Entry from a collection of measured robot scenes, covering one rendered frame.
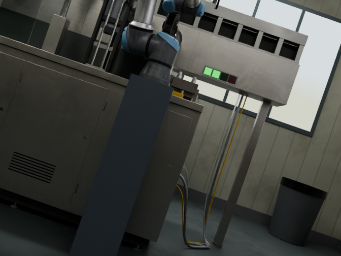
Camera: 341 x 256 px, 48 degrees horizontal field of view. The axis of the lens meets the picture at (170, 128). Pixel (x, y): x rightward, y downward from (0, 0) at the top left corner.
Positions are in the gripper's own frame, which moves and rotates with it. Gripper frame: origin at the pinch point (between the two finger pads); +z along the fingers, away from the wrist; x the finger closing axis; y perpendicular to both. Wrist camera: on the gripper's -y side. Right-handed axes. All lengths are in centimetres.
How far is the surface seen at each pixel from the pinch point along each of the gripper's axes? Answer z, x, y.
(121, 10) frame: -9.5, 30.1, -1.4
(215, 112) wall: 175, -62, 122
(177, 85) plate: 16.1, -15.4, -18.9
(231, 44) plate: 16, -41, 38
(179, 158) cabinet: 25, -30, -64
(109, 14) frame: -6.5, 35.9, -4.6
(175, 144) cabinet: 20, -25, -59
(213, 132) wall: 189, -68, 105
